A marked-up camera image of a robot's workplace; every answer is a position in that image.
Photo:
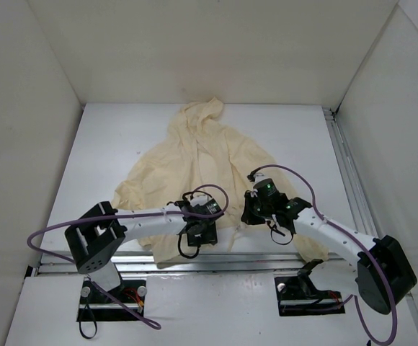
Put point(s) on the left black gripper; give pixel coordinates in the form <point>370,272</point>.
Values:
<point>202,235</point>

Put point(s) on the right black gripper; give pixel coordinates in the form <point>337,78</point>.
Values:
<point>250,214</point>

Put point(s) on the cream yellow hooded jacket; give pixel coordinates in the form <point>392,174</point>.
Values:
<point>197,150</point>

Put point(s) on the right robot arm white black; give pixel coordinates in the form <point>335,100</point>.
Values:
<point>298,217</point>

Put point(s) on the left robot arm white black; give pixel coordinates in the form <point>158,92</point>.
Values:
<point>94,240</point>

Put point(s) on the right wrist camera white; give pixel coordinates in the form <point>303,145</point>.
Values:
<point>259,180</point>

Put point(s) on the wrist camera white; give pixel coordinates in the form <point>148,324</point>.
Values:
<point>196,198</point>
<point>259,180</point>

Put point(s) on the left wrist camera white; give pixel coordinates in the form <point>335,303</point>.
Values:
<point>196,198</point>

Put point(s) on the aluminium side rail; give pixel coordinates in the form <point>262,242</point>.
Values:
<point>358,201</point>

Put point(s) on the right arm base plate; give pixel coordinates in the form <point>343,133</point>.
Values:
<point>297,296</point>

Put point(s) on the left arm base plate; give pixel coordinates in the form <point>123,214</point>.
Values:
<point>95,305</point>

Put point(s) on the aluminium front rail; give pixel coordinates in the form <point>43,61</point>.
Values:
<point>209,263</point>

